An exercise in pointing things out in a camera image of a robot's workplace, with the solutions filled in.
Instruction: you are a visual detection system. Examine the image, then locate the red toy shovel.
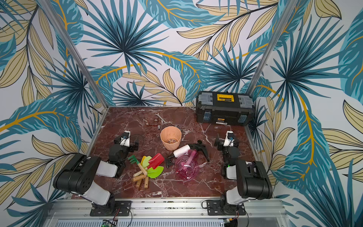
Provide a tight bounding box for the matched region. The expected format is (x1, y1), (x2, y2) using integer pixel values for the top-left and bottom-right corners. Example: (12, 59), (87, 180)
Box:
(133, 153), (164, 177)

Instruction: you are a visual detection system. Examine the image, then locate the light green wide trowel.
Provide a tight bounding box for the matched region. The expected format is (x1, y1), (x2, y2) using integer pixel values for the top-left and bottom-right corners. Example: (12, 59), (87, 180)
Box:
(144, 166), (164, 189)

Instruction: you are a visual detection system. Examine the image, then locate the left aluminium corner post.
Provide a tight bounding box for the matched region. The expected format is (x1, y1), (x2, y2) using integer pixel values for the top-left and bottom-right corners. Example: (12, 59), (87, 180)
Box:
(38, 0), (109, 109)

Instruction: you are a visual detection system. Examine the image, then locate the silver wrench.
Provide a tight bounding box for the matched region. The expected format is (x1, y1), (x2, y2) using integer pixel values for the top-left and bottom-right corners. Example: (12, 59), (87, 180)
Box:
(156, 113), (167, 124)

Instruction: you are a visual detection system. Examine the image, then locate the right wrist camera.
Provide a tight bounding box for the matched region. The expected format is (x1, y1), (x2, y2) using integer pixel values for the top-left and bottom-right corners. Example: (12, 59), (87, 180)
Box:
(223, 131), (235, 147)

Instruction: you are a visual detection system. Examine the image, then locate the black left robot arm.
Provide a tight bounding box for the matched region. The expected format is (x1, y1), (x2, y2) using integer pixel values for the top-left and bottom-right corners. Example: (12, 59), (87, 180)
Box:
(53, 131), (139, 217)

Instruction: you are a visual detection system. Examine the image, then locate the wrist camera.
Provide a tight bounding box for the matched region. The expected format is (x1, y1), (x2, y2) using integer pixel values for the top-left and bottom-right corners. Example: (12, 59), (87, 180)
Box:
(223, 131), (235, 147)
(120, 131), (130, 147)

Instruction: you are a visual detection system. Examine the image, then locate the green toy rake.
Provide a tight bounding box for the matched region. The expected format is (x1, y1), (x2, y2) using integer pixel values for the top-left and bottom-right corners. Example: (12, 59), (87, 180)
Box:
(127, 155), (147, 176)

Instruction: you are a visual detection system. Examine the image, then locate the small white spray bottle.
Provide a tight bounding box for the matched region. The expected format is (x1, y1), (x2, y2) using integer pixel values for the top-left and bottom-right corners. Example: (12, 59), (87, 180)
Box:
(167, 144), (191, 161)

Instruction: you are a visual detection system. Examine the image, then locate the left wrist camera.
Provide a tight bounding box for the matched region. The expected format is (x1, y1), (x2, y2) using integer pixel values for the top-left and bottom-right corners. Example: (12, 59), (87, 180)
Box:
(120, 131), (130, 147)

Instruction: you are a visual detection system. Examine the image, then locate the pink spray bottle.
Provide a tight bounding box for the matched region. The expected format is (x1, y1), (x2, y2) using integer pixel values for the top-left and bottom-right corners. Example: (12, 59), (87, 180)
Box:
(165, 140), (210, 181)

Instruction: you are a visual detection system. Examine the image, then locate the light green narrow trowel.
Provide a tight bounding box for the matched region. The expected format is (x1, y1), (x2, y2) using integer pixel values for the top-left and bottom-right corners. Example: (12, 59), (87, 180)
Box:
(141, 156), (152, 168)

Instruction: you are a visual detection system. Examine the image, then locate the aluminium corner post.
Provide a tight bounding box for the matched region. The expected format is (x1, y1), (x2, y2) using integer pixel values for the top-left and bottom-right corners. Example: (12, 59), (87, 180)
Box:
(38, 0), (109, 109)
(246, 1), (298, 96)

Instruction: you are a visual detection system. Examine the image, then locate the aluminium front rail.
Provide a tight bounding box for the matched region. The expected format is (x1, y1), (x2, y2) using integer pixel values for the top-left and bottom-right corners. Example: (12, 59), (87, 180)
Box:
(44, 197), (292, 227)

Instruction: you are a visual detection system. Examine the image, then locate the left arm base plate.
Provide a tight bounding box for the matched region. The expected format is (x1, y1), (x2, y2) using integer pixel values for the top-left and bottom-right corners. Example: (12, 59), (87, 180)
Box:
(90, 201), (132, 217)

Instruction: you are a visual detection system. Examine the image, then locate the right aluminium corner post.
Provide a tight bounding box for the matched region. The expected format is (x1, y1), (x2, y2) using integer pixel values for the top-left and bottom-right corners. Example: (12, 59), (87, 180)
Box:
(246, 1), (298, 96)

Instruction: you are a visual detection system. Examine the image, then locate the peach plastic flower pot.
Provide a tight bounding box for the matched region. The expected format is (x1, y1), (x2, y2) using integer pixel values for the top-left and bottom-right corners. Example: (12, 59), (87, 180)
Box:
(160, 126), (182, 151)

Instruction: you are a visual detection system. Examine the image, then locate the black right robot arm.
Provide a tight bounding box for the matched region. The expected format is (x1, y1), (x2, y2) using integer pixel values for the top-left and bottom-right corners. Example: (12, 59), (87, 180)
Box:
(214, 136), (273, 215)

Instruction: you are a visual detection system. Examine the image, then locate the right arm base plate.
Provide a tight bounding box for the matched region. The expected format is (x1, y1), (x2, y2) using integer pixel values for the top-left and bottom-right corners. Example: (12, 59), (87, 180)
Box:
(202, 200), (246, 216)

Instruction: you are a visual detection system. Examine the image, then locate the black yellow toolbox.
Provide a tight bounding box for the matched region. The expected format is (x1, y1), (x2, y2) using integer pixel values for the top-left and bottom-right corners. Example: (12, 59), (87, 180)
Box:
(196, 91), (255, 126)

